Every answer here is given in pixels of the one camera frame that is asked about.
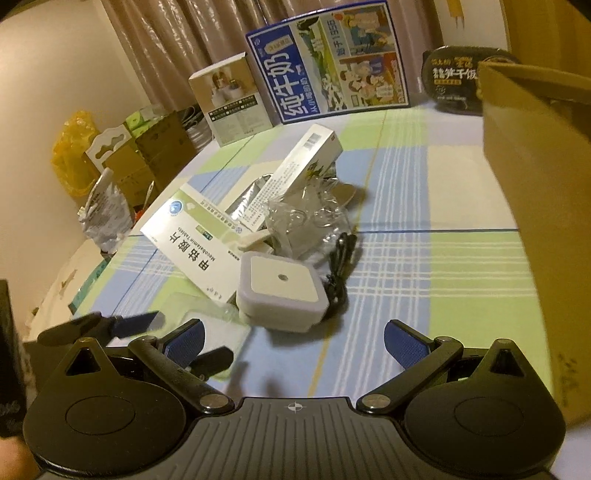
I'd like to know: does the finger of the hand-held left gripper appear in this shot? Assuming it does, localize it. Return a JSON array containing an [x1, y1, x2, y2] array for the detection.
[[37, 311, 165, 345], [188, 347, 235, 377]]

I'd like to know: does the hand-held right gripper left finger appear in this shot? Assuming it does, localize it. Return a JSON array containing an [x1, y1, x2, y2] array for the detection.
[[60, 318, 237, 415]]

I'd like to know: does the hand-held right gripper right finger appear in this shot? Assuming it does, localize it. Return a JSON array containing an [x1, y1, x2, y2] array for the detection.
[[355, 318, 532, 415]]

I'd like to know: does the transparent plastic sleeve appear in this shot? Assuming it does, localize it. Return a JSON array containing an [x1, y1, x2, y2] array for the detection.
[[173, 307, 252, 371]]

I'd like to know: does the clear plastic packaging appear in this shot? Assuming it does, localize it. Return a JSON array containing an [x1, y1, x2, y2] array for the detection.
[[265, 178, 360, 260]]

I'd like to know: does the brown cardboard box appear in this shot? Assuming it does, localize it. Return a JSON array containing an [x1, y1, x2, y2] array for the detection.
[[478, 60, 591, 432]]

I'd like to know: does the long white ointment box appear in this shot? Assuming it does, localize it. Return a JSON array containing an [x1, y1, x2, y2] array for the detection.
[[265, 124, 343, 208]]

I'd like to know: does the desktop with checked tablecloth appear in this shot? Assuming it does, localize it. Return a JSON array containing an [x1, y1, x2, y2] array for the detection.
[[23, 104, 568, 416]]

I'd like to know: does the white square night light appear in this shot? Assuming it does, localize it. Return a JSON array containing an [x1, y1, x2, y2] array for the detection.
[[235, 251, 331, 333]]

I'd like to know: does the white green medicine box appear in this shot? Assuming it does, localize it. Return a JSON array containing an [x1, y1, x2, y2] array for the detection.
[[140, 182, 254, 306]]

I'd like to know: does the cream plastic spoon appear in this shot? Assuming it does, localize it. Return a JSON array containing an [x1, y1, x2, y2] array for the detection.
[[237, 228, 273, 252]]

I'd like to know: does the brown cardboard carton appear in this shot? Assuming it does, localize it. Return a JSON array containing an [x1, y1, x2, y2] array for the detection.
[[135, 113, 197, 163], [83, 138, 161, 209]]

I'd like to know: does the silver foil pouch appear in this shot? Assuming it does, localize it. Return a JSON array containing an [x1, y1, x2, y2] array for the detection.
[[228, 173, 279, 232]]

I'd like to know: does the yellow plastic bag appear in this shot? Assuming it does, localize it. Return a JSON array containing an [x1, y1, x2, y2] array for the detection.
[[51, 111, 101, 200]]

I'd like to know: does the white cutout cardboard piece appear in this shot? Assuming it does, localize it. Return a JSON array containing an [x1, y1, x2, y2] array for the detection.
[[85, 121, 133, 163]]

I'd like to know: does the green tissue box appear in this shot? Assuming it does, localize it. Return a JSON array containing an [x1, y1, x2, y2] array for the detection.
[[124, 105, 165, 138]]

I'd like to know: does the small beige product box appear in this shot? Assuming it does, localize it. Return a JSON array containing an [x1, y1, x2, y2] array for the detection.
[[188, 52, 272, 148]]

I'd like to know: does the black instant rice bowl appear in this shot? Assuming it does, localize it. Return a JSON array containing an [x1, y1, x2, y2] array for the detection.
[[421, 45, 523, 116]]

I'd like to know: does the beige curtain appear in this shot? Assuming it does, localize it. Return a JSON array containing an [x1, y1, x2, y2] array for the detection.
[[99, 0, 445, 154]]

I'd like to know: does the blue milk carton box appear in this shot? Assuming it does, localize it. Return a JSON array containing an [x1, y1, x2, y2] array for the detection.
[[245, 0, 411, 126]]

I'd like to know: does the black cable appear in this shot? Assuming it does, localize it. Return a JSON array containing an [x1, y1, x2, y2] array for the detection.
[[322, 233, 359, 320]]

